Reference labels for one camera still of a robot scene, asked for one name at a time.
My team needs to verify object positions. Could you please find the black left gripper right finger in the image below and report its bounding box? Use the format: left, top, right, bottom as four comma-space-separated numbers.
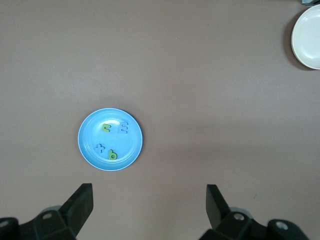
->
199, 184, 310, 240

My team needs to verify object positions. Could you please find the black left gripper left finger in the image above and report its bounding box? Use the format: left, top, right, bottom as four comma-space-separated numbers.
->
0, 183, 94, 240

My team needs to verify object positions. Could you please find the blue round plate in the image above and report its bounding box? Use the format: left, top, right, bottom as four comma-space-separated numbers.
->
77, 107, 144, 172

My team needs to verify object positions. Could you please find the brown table cover sheet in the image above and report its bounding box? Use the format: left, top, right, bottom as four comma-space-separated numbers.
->
0, 0, 320, 240

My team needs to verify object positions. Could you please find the beige round plate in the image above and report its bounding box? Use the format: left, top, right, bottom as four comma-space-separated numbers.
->
290, 4, 320, 70

